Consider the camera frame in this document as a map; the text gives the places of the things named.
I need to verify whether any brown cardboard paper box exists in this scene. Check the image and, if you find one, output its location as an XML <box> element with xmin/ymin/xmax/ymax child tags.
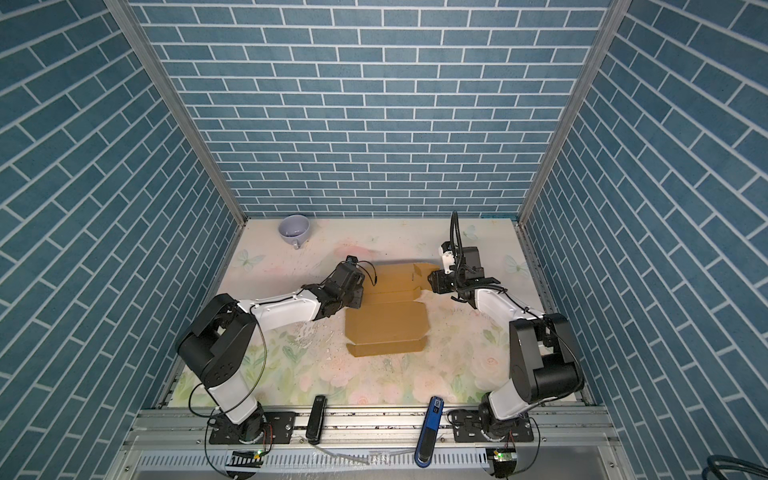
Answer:
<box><xmin>344</xmin><ymin>263</ymin><xmax>439</xmax><ymax>357</ymax></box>

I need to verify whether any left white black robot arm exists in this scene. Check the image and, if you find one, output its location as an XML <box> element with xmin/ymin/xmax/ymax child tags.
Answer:
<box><xmin>176</xmin><ymin>256</ymin><xmax>369</xmax><ymax>442</ymax></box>

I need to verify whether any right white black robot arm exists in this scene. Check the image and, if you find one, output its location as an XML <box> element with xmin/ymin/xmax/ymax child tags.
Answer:
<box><xmin>428</xmin><ymin>211</ymin><xmax>585</xmax><ymax>438</ymax></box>

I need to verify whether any lavender ceramic cup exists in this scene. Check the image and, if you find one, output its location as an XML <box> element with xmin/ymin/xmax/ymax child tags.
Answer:
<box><xmin>278</xmin><ymin>214</ymin><xmax>311</xmax><ymax>250</ymax></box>

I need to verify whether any black marker pen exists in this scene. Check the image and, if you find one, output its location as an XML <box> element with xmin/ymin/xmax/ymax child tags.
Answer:
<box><xmin>305</xmin><ymin>395</ymin><xmax>327</xmax><ymax>445</ymax></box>

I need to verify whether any blue black stapler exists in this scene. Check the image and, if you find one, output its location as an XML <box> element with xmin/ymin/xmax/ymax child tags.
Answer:
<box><xmin>414</xmin><ymin>396</ymin><xmax>444</xmax><ymax>468</ymax></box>

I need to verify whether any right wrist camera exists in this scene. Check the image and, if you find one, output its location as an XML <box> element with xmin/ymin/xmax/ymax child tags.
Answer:
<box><xmin>440</xmin><ymin>241</ymin><xmax>455</xmax><ymax>274</ymax></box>

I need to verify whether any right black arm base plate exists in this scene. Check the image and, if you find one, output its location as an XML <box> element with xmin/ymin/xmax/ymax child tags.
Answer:
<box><xmin>446</xmin><ymin>409</ymin><xmax>534</xmax><ymax>443</ymax></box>

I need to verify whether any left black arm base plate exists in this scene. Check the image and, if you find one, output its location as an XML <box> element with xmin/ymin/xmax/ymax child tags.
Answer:
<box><xmin>208</xmin><ymin>410</ymin><xmax>296</xmax><ymax>447</ymax></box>

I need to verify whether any aluminium front rail frame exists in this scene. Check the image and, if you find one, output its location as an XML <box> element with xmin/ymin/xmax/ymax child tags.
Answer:
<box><xmin>106</xmin><ymin>402</ymin><xmax>634</xmax><ymax>479</ymax></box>

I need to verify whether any black cable bottom right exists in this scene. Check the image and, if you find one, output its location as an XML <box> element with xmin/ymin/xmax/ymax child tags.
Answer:
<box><xmin>701</xmin><ymin>454</ymin><xmax>768</xmax><ymax>480</ymax></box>

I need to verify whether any right aluminium corner post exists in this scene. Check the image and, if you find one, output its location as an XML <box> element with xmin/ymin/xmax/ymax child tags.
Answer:
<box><xmin>518</xmin><ymin>0</ymin><xmax>631</xmax><ymax>227</ymax></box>

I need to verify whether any aluminium corner post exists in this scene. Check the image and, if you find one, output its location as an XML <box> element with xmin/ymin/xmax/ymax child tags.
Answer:
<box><xmin>104</xmin><ymin>0</ymin><xmax>247</xmax><ymax>227</ymax></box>
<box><xmin>518</xmin><ymin>0</ymin><xmax>631</xmax><ymax>227</ymax></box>

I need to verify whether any left aluminium corner post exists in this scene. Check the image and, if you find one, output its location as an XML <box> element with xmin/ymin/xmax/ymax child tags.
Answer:
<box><xmin>104</xmin><ymin>0</ymin><xmax>247</xmax><ymax>227</ymax></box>

